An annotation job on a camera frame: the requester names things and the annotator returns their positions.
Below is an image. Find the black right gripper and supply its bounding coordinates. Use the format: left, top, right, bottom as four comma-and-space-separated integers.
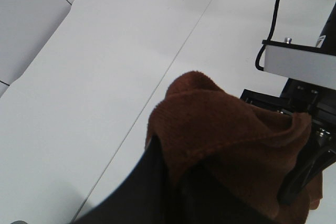
240, 79, 335, 205

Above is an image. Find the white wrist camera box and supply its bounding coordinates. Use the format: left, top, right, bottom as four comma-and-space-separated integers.
262, 40, 335, 90

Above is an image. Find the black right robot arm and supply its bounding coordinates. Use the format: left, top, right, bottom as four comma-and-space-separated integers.
240, 10, 335, 205

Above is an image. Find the black cable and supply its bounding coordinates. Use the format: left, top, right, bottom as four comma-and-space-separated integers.
255, 0, 297, 72

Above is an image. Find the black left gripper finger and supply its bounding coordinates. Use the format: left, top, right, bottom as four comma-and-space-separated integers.
75, 140, 183, 223

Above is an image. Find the brown towel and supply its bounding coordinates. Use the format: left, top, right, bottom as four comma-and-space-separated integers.
146, 71, 322, 223

